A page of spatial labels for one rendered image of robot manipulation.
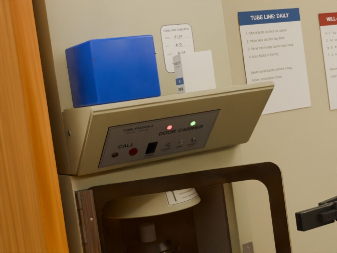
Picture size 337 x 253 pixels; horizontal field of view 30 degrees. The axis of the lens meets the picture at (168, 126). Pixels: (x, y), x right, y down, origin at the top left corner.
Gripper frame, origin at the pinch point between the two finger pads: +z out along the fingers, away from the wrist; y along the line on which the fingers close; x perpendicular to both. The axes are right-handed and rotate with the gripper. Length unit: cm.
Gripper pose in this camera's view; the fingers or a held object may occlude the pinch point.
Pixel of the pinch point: (315, 217)
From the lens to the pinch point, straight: 107.3
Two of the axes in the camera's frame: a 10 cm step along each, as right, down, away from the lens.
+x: 1.4, 9.9, 0.5
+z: -8.6, 1.5, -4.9
